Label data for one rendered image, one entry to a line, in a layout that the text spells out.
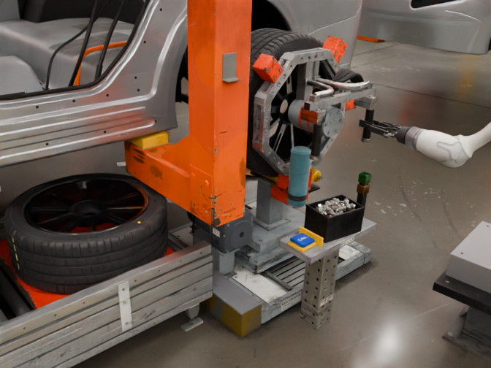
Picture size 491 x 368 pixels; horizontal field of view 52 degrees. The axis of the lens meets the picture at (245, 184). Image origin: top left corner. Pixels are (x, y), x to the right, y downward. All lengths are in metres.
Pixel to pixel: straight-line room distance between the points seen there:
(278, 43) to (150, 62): 0.55
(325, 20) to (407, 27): 1.86
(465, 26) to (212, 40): 3.21
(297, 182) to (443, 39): 2.76
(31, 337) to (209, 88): 1.02
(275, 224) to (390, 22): 2.64
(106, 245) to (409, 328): 1.36
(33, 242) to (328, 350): 1.25
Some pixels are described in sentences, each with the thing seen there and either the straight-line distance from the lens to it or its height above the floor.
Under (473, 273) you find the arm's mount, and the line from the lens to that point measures 2.26.
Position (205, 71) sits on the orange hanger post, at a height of 1.12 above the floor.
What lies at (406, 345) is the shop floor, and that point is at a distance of 2.37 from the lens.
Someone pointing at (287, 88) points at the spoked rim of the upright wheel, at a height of 0.95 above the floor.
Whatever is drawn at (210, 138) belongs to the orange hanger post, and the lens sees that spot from 1.83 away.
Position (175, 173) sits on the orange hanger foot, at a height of 0.66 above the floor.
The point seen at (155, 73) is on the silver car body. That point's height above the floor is 1.01.
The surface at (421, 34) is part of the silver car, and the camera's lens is 4.69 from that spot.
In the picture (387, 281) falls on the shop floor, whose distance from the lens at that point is 2.71.
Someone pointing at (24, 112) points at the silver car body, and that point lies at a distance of 2.06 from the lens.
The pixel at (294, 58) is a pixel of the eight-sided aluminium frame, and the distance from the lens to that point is 2.13.
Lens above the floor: 1.52
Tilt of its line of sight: 25 degrees down
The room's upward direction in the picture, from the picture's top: 2 degrees clockwise
